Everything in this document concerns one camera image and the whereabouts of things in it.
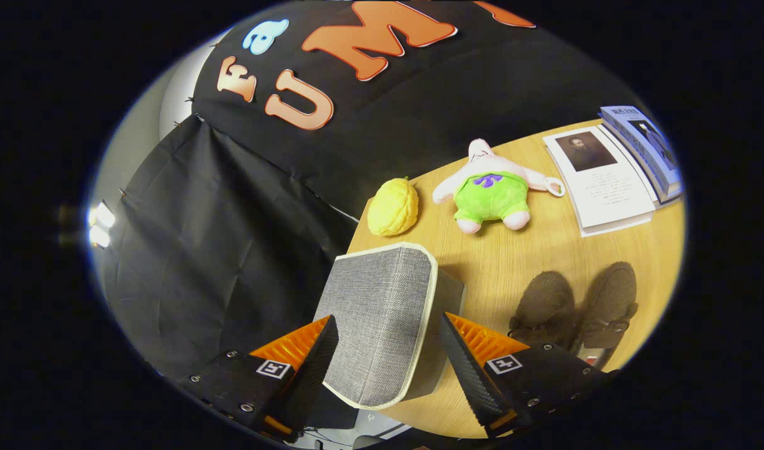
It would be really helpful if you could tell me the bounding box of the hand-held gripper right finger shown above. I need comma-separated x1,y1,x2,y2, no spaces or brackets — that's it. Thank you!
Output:
438,311,620,439

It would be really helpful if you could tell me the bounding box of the pink starfish plush toy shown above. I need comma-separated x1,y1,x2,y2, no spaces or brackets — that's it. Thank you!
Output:
432,139,566,235

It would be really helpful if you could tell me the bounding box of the grey fabric storage box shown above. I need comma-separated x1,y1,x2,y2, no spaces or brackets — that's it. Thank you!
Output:
313,242,467,410

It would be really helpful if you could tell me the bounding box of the brown fuzzy shoe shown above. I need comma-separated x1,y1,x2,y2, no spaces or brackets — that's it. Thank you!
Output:
575,261,639,369
508,271,578,351

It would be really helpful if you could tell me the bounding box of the bright studio lamp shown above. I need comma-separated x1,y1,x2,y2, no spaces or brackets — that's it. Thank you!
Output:
87,200,117,249

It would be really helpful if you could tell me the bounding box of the white portrait book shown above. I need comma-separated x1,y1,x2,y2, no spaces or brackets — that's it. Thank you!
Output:
543,125,659,238

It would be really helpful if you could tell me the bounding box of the yellow plush toy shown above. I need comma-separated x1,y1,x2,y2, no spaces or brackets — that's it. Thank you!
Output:
366,177,420,237

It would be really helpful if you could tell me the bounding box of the blue cover book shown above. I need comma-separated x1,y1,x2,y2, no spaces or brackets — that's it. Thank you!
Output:
598,105,684,204

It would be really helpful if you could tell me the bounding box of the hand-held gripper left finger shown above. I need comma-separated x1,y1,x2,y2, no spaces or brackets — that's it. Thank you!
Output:
177,314,340,443

